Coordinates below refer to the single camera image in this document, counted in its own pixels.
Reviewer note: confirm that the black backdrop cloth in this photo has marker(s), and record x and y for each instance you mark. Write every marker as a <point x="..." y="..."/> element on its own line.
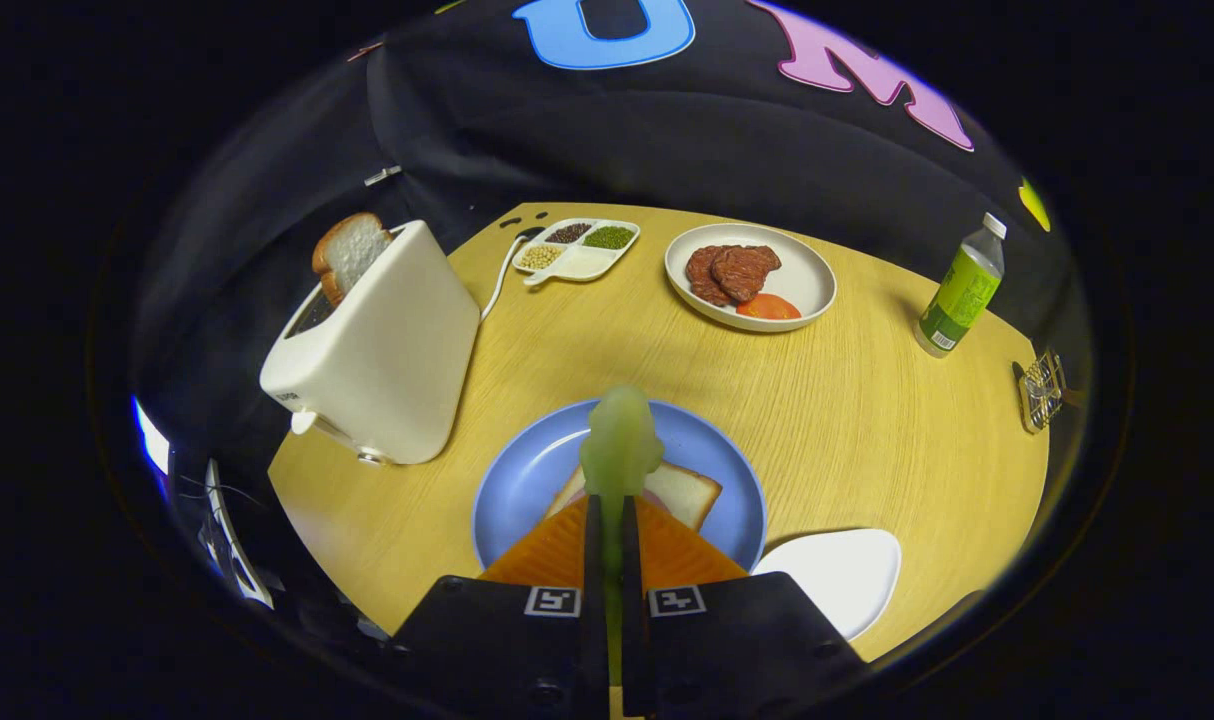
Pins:
<point x="667" y="130"/>

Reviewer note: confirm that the green lettuce leaf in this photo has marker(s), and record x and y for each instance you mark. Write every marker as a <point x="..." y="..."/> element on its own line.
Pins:
<point x="617" y="440"/>

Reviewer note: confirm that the brown meat patty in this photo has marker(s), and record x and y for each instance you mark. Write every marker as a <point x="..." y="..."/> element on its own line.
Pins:
<point x="700" y="275"/>
<point x="747" y="270"/>

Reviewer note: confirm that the blue round plate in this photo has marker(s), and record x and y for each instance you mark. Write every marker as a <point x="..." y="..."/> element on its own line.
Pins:
<point x="527" y="480"/>

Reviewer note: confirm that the white bread slice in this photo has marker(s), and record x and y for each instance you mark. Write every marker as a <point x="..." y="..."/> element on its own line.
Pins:
<point x="687" y="492"/>

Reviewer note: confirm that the lit screen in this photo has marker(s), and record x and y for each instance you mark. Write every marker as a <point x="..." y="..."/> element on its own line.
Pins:
<point x="152" y="440"/>

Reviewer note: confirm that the white flat plate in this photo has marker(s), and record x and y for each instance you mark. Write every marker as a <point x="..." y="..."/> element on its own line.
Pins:
<point x="837" y="575"/>

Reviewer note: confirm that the beige round plate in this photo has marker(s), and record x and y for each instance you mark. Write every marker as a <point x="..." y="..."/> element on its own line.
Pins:
<point x="807" y="275"/>

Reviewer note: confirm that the red tomato slice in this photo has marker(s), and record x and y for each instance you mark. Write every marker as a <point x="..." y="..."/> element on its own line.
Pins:
<point x="767" y="308"/>

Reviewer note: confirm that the silver cloth clip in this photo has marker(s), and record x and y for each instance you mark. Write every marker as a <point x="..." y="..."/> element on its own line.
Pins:
<point x="383" y="176"/>

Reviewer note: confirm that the green label plastic bottle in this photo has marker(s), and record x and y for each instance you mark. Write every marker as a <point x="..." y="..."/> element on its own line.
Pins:
<point x="957" y="300"/>

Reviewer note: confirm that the white metal frame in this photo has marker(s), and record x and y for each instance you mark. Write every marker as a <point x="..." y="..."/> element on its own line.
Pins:
<point x="235" y="550"/>

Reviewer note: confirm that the toasted bread slice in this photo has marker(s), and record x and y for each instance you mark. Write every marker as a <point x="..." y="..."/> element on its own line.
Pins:
<point x="355" y="250"/>

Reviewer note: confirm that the white divided bean tray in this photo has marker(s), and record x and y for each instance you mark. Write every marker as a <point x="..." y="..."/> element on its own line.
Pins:
<point x="587" y="262"/>

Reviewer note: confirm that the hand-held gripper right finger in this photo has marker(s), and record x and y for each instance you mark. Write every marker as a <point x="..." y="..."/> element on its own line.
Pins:
<point x="631" y="560"/>

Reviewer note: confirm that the orange cloth clip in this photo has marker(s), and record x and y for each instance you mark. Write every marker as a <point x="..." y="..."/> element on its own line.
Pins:
<point x="364" y="51"/>

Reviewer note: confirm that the white toaster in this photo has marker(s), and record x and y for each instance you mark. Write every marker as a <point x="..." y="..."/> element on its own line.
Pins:
<point x="387" y="360"/>

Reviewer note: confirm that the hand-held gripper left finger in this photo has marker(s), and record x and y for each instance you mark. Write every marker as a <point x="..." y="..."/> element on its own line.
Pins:
<point x="595" y="560"/>

